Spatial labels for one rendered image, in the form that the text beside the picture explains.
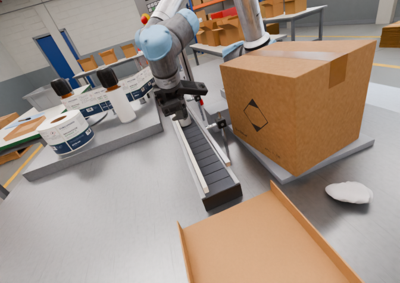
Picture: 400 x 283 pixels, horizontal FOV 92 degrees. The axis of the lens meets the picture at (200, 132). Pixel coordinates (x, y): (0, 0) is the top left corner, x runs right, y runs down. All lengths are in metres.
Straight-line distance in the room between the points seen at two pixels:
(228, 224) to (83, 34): 8.66
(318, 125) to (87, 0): 8.67
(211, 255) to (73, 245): 0.40
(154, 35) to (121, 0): 8.26
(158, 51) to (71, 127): 0.71
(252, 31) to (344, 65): 0.48
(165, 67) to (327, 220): 0.51
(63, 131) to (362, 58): 1.11
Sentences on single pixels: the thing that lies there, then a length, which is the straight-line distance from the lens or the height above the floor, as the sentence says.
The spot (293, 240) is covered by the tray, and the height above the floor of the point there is 0.83.
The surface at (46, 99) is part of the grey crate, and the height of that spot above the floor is 0.91.
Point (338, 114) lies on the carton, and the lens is 0.58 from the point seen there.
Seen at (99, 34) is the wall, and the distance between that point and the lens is 8.79.
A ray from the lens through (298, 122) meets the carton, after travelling 0.47.
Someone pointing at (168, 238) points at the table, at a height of 0.83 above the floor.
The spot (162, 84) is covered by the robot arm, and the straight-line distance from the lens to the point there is 0.56.
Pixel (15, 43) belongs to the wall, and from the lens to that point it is 9.60.
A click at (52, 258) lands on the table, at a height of 0.83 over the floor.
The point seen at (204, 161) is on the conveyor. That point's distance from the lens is 0.62.
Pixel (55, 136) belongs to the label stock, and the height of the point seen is 0.98.
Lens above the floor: 1.26
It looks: 30 degrees down
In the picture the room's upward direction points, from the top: 18 degrees counter-clockwise
